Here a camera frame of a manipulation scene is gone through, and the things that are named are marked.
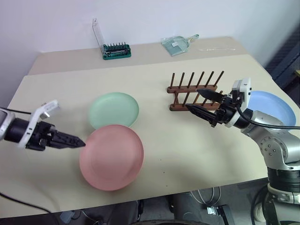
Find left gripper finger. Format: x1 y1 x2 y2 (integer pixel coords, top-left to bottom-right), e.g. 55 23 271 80
51 140 83 150
55 130 86 147

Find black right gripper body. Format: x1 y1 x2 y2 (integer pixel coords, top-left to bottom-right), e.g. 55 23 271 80
209 93 240 128

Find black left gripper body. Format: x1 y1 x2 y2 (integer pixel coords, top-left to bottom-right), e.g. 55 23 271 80
25 121 59 152

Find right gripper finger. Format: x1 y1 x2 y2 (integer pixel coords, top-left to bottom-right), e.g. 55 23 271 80
185 104 218 125
196 89 226 103

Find wooden dish rack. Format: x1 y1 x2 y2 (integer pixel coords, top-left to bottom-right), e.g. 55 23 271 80
166 70 225 112

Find clear plastic strip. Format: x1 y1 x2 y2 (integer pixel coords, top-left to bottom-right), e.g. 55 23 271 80
198 46 236 52

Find pink plate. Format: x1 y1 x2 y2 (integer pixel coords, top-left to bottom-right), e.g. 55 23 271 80
79 124 144 191

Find blue plate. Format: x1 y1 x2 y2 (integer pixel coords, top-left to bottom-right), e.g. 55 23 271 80
246 90 297 128

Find green plate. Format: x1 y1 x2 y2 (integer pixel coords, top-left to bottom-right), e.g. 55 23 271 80
88 92 140 130

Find clear plastic dustpan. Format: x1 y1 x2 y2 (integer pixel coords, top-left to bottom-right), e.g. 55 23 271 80
161 34 200 57

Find grey device under table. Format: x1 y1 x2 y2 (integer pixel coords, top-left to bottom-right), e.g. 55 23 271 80
59 210 76 224

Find black woven chair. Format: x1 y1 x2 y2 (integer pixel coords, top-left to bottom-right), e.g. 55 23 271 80
265 20 300 95

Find green screwdriver bit set case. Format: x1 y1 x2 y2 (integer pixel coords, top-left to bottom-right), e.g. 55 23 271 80
92 17 132 60

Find black box under table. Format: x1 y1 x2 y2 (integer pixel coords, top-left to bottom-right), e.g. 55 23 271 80
205 204 232 225

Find white robot torso part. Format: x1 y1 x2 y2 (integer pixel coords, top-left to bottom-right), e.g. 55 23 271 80
250 184 300 225

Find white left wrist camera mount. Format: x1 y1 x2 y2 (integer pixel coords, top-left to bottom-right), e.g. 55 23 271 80
17 99 62 150

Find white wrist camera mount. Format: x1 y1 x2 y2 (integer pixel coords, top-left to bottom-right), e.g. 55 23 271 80
224 77 253 128
17 99 62 150

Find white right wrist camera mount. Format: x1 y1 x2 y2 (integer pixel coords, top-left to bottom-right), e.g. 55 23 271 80
224 77 253 128

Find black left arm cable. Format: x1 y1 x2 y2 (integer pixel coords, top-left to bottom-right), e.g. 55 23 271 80
6 107 32 115

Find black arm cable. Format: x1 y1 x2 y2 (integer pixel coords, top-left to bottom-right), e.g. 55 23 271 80
6 107 32 115
235 102 300 130

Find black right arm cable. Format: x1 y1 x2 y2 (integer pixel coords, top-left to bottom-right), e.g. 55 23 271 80
235 102 300 130

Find thin black cable loop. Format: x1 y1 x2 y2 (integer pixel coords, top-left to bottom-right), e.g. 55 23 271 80
0 191 53 214

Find white cable bundle under table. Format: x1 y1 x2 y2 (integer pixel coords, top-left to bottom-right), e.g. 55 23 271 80
188 187 222 208

